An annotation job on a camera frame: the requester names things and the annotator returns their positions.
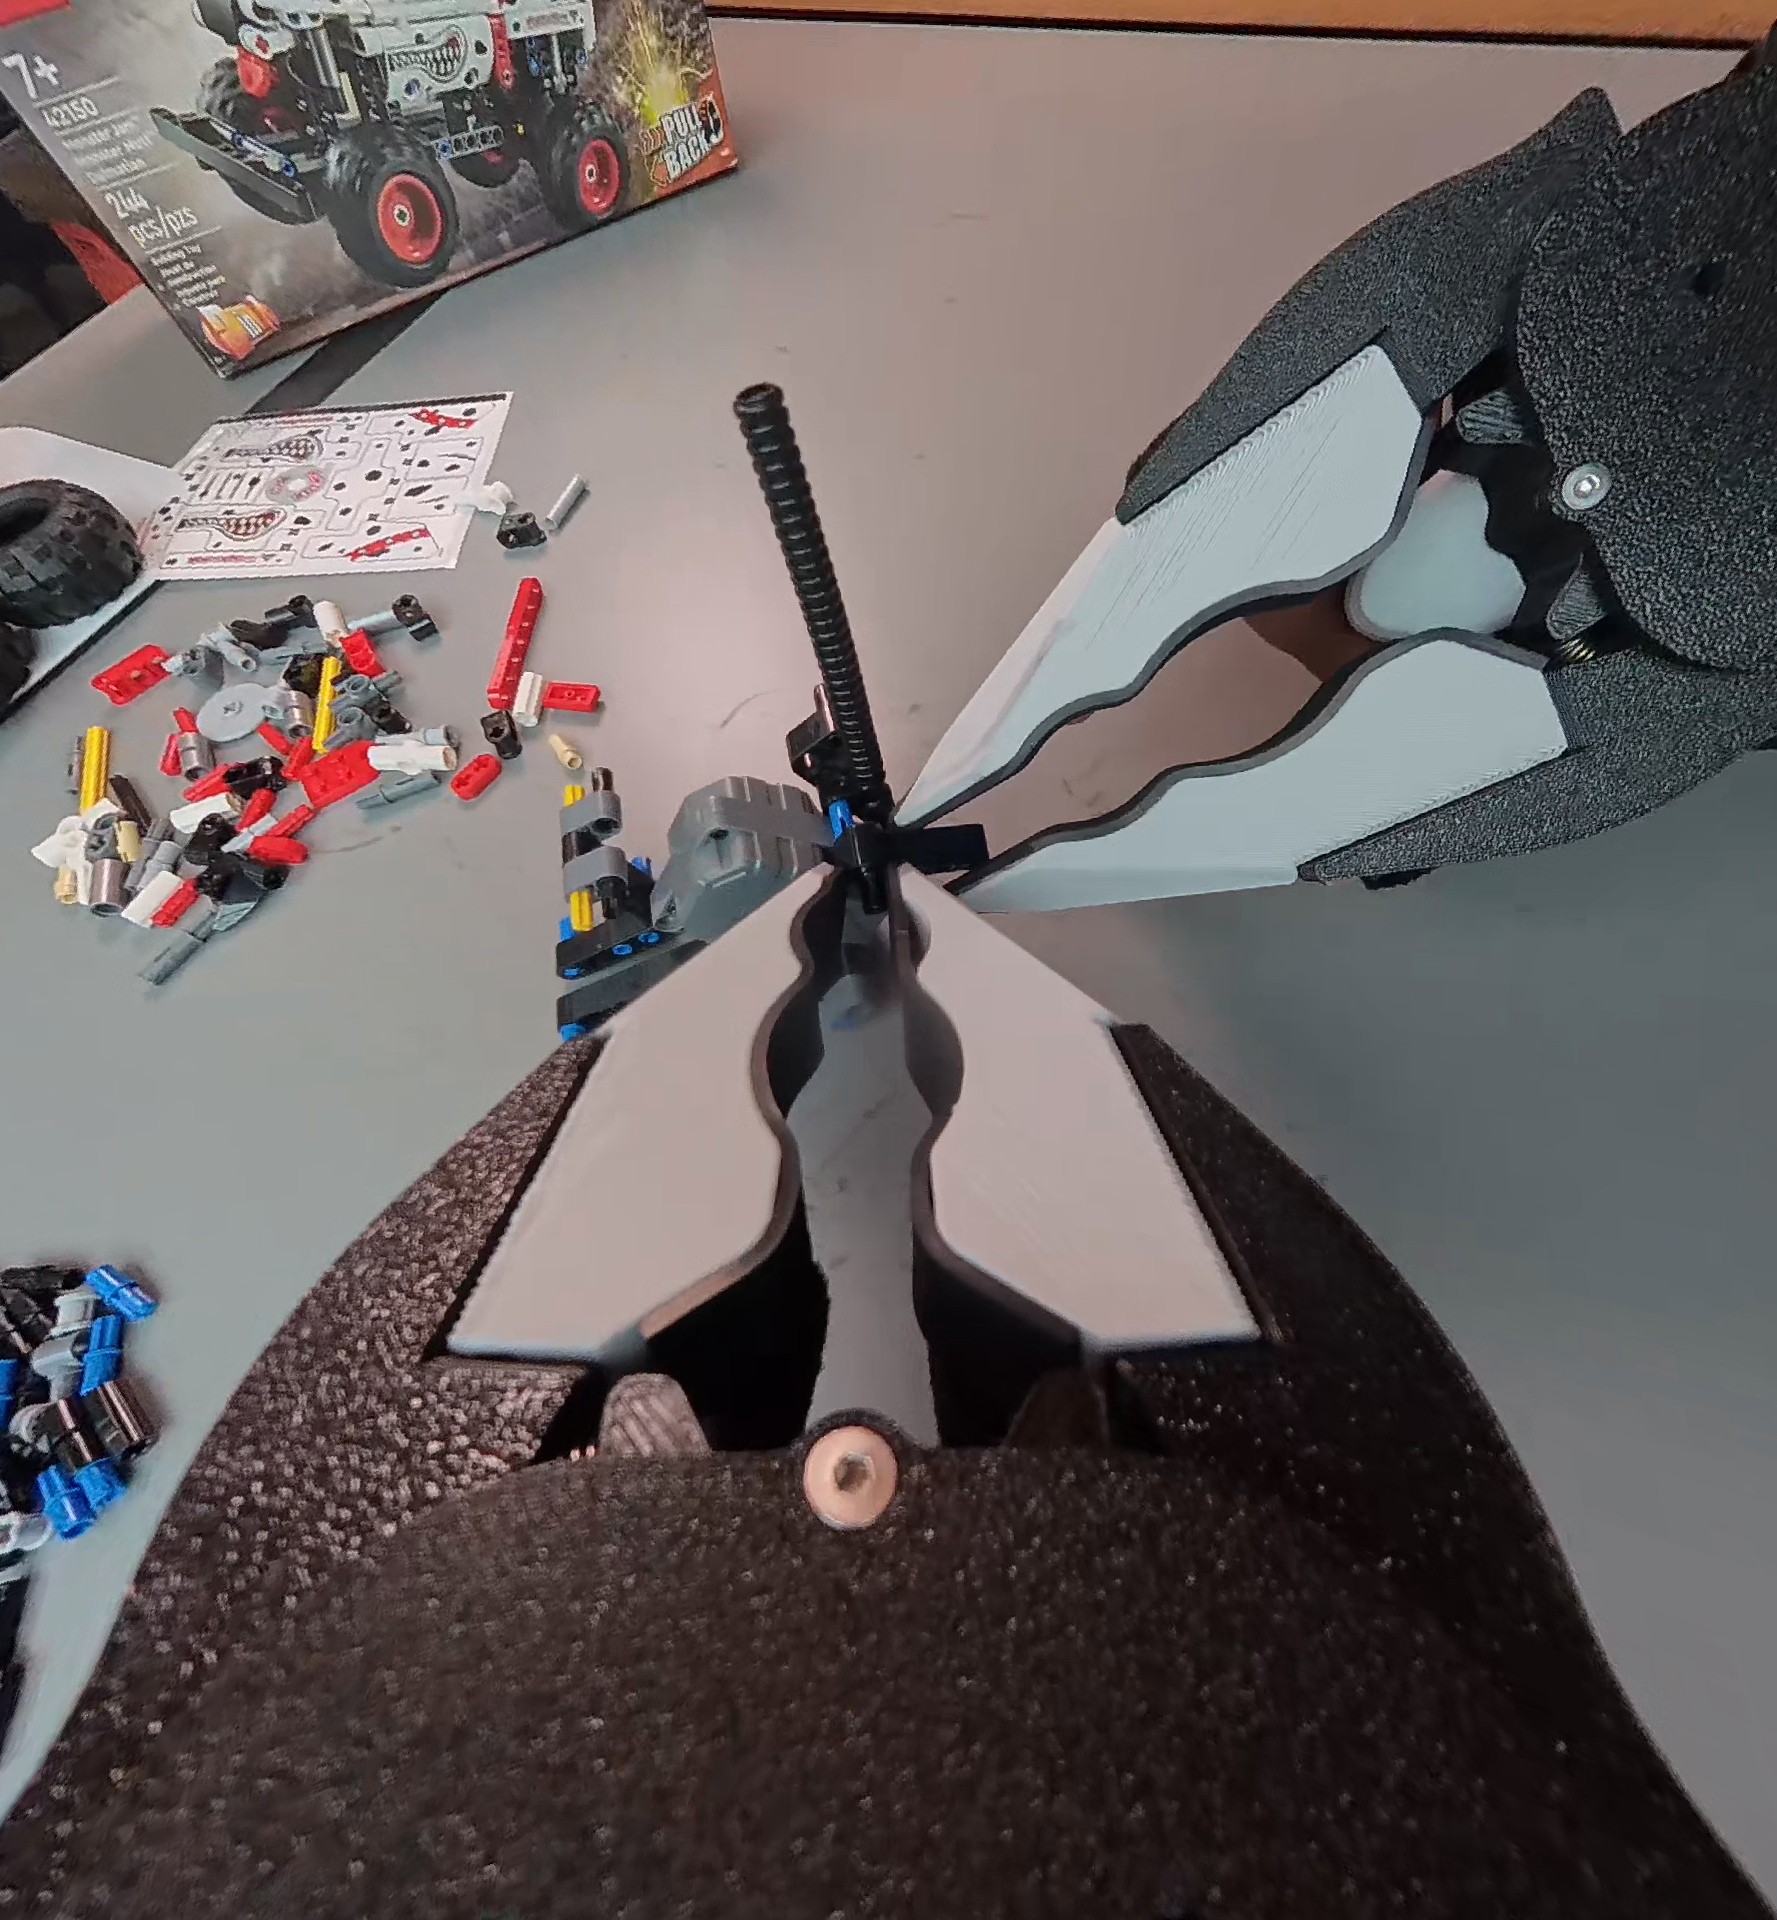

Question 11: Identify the pile of blue black pins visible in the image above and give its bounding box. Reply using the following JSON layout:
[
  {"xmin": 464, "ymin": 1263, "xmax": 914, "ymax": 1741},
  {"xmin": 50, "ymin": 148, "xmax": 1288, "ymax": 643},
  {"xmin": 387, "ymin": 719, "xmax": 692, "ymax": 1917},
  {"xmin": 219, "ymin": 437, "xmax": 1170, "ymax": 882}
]
[{"xmin": 0, "ymin": 1261, "xmax": 162, "ymax": 1826}]

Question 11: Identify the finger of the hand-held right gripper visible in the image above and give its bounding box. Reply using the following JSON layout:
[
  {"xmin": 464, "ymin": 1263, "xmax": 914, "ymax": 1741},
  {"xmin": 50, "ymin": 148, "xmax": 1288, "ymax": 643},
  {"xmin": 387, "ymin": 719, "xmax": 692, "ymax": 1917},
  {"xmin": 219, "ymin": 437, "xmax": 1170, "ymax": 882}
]
[
  {"xmin": 954, "ymin": 631, "xmax": 1572, "ymax": 918},
  {"xmin": 888, "ymin": 344, "xmax": 1522, "ymax": 830}
]

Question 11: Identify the black ribbed hose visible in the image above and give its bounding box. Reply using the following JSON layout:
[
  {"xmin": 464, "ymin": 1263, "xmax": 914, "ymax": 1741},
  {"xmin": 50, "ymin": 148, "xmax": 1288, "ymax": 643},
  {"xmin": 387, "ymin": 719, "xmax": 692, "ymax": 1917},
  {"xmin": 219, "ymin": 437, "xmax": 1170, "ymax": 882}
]
[{"xmin": 732, "ymin": 385, "xmax": 893, "ymax": 835}]

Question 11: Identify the sticker sheet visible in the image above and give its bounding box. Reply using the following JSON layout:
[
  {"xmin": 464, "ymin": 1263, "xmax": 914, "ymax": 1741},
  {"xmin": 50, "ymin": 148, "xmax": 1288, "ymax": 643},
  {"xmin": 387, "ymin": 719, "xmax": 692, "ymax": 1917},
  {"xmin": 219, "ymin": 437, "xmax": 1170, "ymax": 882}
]
[{"xmin": 138, "ymin": 394, "xmax": 514, "ymax": 579}]

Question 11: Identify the monster truck toy box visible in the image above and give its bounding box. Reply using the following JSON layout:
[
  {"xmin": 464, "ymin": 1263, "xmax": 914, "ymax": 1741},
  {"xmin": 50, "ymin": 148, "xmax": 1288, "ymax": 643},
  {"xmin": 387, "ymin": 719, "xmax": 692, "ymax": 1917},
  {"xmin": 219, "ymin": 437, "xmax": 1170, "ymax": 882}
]
[{"xmin": 0, "ymin": 0, "xmax": 739, "ymax": 378}]

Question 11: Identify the red long holed beam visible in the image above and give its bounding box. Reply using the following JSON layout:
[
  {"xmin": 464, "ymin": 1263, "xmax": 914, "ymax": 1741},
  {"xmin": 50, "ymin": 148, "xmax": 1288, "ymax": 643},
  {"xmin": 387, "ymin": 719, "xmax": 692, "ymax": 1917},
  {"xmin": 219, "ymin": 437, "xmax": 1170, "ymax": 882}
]
[{"xmin": 486, "ymin": 577, "xmax": 545, "ymax": 714}]

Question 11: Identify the toy brick motor assembly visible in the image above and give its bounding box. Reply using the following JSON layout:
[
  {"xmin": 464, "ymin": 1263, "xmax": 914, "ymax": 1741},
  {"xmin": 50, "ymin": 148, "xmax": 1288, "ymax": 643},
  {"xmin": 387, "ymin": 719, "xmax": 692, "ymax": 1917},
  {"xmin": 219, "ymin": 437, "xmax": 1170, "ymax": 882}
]
[{"xmin": 554, "ymin": 683, "xmax": 987, "ymax": 1041}]

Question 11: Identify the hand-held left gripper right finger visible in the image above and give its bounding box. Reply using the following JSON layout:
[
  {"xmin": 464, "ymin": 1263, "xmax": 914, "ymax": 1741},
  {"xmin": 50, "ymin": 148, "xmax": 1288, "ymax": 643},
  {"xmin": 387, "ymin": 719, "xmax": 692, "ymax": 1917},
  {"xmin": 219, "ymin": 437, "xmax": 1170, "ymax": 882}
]
[{"xmin": 888, "ymin": 868, "xmax": 1267, "ymax": 1360}]

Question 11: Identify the pile of mixed brick pieces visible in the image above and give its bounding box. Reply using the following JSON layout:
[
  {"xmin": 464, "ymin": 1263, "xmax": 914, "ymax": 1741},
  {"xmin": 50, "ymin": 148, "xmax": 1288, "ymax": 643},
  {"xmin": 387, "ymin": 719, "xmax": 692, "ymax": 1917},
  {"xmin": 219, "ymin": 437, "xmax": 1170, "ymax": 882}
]
[{"xmin": 29, "ymin": 589, "xmax": 469, "ymax": 988}]

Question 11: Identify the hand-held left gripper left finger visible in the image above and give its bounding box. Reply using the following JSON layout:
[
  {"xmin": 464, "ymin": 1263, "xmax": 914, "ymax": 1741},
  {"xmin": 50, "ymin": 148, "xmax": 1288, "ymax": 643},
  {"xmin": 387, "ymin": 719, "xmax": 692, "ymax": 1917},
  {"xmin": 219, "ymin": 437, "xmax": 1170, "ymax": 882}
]
[{"xmin": 445, "ymin": 872, "xmax": 836, "ymax": 1365}]

